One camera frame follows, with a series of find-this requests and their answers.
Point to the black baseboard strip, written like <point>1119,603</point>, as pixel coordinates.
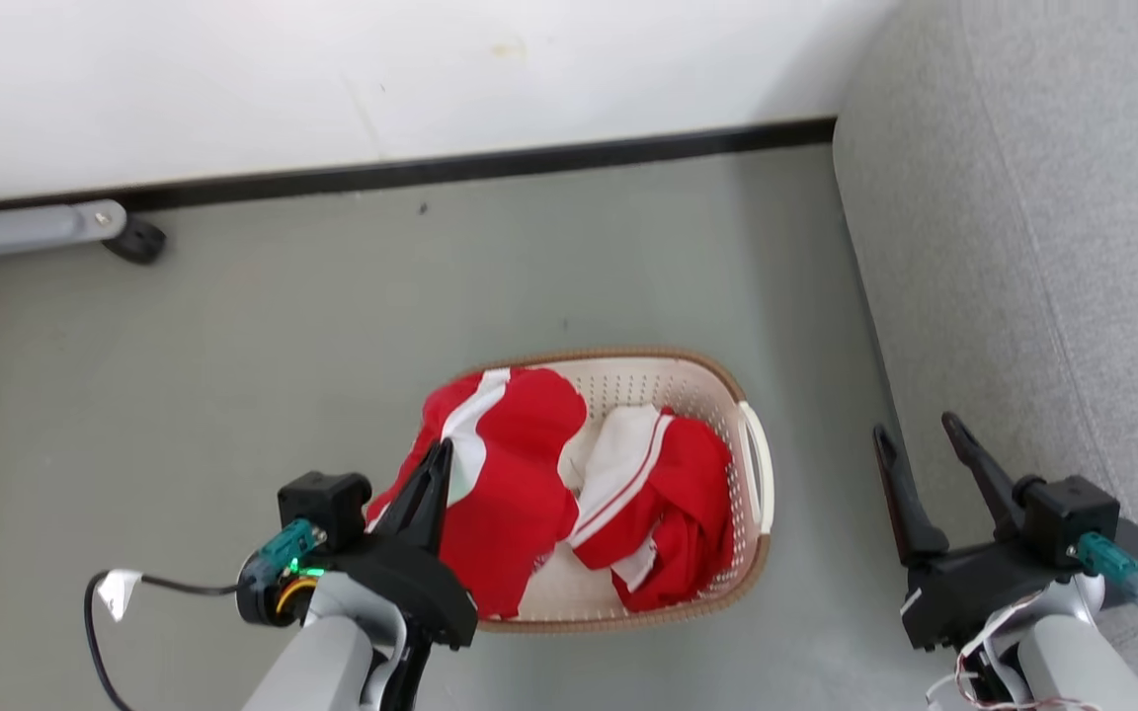
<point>431,168</point>

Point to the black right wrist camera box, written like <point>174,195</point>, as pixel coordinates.
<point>1073,513</point>

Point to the red shorts white striped trim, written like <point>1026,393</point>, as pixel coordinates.
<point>688,494</point>

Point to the grey metal furniture leg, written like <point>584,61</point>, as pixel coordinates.
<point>16,229</point>

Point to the cream perforated laundry basket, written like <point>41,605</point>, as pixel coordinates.
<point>628,380</point>

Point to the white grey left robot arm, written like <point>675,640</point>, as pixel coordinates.
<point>327,657</point>

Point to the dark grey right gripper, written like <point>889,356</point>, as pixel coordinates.
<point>974,588</point>

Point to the grey fabric sofa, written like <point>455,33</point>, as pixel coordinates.
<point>1023,247</point>

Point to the red white Bulls jersey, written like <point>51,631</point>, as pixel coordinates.
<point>520,474</point>

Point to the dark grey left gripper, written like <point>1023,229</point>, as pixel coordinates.
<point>421,588</point>

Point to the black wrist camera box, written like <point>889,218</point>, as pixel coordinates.
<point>324,502</point>
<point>1073,513</point>

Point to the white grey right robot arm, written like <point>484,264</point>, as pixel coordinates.
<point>1083,662</point>

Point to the black furniture foot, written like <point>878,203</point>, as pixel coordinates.
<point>137,240</point>

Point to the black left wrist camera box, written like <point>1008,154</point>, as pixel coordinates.
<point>324,502</point>

